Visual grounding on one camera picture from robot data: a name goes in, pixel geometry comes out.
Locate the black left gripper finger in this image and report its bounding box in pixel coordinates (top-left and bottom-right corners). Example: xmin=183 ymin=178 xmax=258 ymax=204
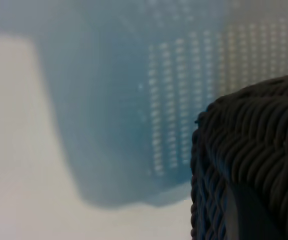
xmin=226 ymin=184 xmax=283 ymax=240

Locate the dark brown woven basket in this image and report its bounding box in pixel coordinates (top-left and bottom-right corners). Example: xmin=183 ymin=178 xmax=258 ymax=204
xmin=190 ymin=71 xmax=288 ymax=240

